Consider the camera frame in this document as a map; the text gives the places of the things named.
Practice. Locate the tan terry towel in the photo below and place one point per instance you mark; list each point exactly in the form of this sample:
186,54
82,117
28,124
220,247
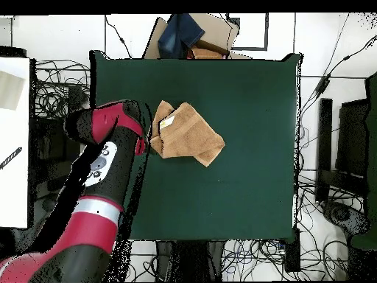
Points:
188,135

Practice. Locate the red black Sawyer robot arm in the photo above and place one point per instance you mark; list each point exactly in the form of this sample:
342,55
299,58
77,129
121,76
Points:
123,177

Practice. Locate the black flat panel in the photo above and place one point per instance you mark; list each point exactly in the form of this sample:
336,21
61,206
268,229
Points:
352,138

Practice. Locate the black equipment rack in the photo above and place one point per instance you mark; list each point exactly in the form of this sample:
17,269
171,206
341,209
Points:
48,147

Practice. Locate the dark green table cloth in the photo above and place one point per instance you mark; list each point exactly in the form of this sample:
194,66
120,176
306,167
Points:
250,118

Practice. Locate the folded orange-brown cloth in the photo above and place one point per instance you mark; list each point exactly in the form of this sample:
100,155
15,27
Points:
206,53

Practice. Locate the blue denim jeans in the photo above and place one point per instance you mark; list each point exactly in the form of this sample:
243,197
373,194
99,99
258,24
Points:
176,35

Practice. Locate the black striped tool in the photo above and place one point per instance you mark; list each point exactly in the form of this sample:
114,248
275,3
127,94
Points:
11,157

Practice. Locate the white desk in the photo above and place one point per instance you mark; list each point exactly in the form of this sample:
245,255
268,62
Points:
14,191

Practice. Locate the brown cardboard box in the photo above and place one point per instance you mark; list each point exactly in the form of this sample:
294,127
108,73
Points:
216,29

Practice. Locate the beige paper sheet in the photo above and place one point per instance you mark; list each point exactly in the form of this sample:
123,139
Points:
10,88

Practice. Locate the black upright bar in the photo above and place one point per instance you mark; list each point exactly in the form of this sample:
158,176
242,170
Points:
324,147

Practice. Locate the black power strip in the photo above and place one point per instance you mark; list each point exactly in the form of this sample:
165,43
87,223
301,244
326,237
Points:
292,253

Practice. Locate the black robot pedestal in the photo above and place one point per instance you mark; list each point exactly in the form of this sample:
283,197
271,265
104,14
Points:
191,259

